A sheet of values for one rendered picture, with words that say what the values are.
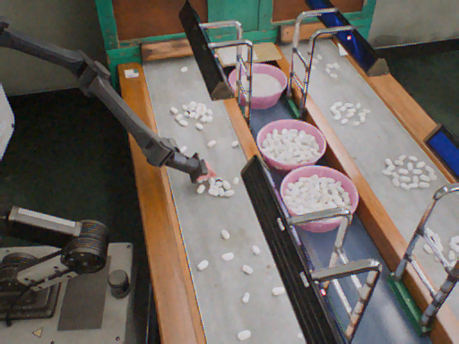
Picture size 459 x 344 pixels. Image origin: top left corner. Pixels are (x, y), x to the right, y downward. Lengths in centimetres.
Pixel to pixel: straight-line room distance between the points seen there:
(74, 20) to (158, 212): 187
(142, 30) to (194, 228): 107
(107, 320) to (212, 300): 46
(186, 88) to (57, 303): 105
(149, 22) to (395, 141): 120
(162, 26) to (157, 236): 111
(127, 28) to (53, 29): 104
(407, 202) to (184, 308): 86
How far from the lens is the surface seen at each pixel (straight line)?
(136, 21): 222
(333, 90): 215
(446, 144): 142
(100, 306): 172
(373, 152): 186
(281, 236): 106
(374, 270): 106
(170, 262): 142
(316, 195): 165
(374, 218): 159
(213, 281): 140
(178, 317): 133
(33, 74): 337
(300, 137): 186
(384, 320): 149
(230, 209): 157
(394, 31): 387
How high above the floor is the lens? 194
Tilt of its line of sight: 45 degrees down
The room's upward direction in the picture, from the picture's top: straight up
